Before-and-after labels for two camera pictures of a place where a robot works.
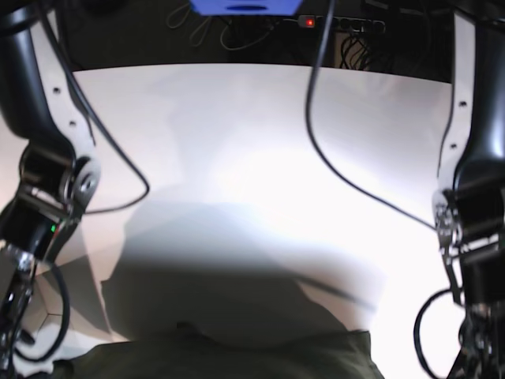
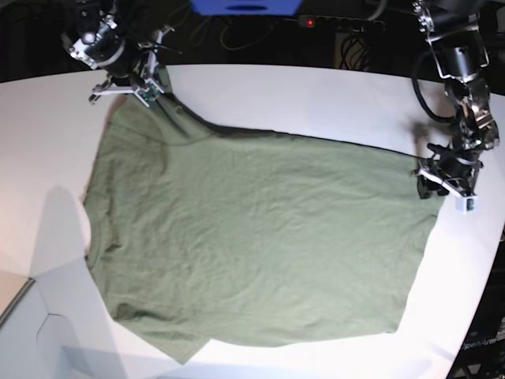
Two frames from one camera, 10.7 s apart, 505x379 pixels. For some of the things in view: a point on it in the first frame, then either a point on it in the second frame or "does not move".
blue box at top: [247, 7] does not move
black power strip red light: [340, 24] does not move
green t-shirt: [185, 351] → [212, 238]
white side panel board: [87, 317] → [35, 344]
